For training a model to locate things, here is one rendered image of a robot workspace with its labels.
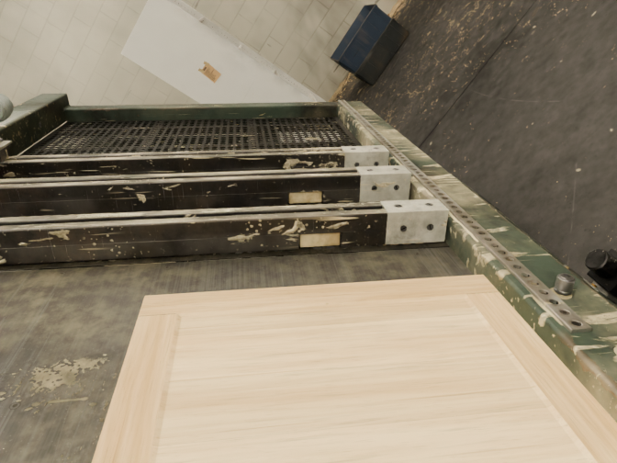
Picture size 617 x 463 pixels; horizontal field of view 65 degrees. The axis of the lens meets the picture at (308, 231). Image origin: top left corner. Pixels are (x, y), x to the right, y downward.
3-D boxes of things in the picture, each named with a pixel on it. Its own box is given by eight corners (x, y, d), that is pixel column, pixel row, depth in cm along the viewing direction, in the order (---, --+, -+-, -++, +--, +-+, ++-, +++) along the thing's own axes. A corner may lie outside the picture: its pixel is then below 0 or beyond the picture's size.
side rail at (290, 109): (337, 130, 208) (337, 105, 204) (69, 137, 195) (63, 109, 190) (333, 126, 215) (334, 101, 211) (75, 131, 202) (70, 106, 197)
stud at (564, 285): (575, 297, 71) (579, 279, 70) (559, 298, 71) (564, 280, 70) (565, 287, 73) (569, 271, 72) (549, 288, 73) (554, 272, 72)
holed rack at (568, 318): (591, 331, 64) (592, 328, 63) (570, 333, 63) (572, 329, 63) (344, 101, 211) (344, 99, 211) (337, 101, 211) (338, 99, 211)
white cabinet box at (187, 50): (354, 129, 451) (152, -11, 381) (319, 178, 470) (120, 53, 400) (343, 114, 505) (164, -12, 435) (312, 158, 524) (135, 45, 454)
